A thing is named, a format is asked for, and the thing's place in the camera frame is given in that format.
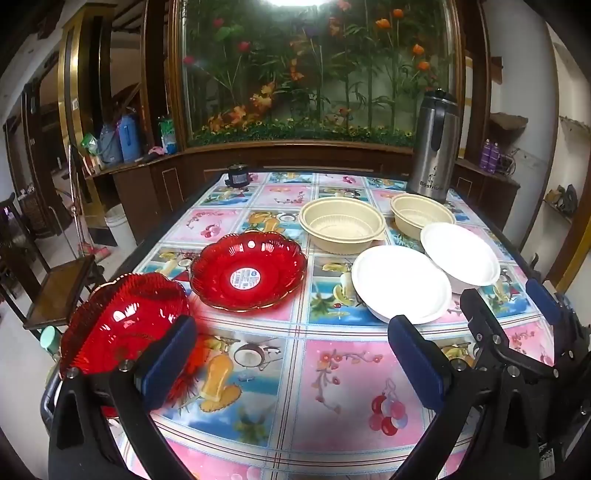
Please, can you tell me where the mint green cup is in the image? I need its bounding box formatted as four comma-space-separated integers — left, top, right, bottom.
39, 325, 61, 356

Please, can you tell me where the green white bottle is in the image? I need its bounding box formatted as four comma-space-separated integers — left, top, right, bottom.
158, 117, 178, 155

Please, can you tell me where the red scalloped glass bowl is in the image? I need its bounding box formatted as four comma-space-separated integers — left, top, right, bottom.
59, 272, 206, 407

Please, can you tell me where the grey blue bag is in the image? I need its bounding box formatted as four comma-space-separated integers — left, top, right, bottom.
98, 124, 123, 166

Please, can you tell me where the red glass bowl with sticker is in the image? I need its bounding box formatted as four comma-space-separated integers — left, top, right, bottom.
189, 232, 308, 312

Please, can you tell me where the dark wooden cabinet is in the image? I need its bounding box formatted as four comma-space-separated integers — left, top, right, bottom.
83, 143, 522, 245

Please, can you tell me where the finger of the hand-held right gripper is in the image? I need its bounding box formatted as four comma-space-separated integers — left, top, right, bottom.
459, 288, 559, 374
524, 277, 587, 365

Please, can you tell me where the large beige bowl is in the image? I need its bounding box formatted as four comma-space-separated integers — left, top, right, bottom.
298, 198, 386, 254

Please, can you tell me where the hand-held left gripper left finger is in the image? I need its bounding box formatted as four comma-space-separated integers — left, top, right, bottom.
48, 315, 199, 480

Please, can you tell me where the wicker basket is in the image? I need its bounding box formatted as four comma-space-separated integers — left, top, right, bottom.
19, 195, 49, 234

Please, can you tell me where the dark wooden chair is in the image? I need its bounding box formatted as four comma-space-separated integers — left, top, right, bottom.
0, 198, 105, 330

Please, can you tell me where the white bucket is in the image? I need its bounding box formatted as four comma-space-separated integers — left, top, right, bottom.
104, 204, 137, 247

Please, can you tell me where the small beige bowl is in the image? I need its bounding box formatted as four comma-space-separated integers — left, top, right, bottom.
390, 193, 457, 241

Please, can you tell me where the fruit print tablecloth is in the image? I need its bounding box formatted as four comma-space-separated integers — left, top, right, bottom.
124, 171, 568, 480

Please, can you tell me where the gold framed glass cabinet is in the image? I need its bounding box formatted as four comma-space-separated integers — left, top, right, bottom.
58, 9, 116, 176

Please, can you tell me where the blue thermos flask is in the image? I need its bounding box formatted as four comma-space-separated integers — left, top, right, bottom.
117, 115, 141, 162

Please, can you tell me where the white deep plate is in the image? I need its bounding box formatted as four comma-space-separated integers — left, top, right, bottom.
420, 222, 502, 295

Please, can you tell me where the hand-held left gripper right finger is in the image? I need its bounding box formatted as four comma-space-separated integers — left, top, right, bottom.
388, 315, 543, 480

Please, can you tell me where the stainless steel thermos jug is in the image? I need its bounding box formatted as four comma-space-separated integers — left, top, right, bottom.
406, 90, 461, 204

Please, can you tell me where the broom with metal pole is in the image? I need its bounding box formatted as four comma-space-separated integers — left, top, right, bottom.
68, 145, 112, 260

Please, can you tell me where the wooden wall shelf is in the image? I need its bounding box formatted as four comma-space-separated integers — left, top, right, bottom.
489, 113, 529, 136

